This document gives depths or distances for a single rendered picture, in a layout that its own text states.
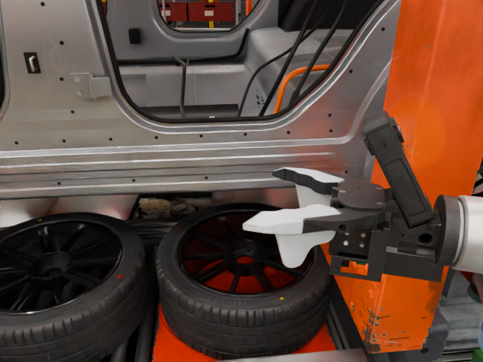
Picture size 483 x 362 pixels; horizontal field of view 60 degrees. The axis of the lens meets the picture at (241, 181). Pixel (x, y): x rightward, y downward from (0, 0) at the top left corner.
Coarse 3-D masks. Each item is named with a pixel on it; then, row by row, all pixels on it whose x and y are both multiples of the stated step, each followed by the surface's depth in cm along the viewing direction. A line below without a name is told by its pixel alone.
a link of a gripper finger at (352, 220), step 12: (324, 216) 39; (336, 216) 39; (348, 216) 39; (360, 216) 39; (372, 216) 39; (312, 228) 39; (324, 228) 39; (336, 228) 38; (348, 228) 39; (360, 228) 40
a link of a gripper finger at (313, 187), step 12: (288, 168) 51; (300, 168) 51; (288, 180) 51; (300, 180) 50; (312, 180) 48; (324, 180) 47; (336, 180) 47; (300, 192) 52; (312, 192) 50; (324, 192) 47; (300, 204) 52; (312, 204) 51; (324, 204) 49
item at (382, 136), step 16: (384, 112) 41; (368, 128) 39; (384, 128) 38; (400, 128) 40; (368, 144) 40; (384, 144) 39; (400, 144) 39; (384, 160) 39; (400, 160) 39; (400, 176) 39; (416, 176) 41; (400, 192) 40; (416, 192) 39; (416, 208) 40; (432, 208) 42; (416, 224) 41
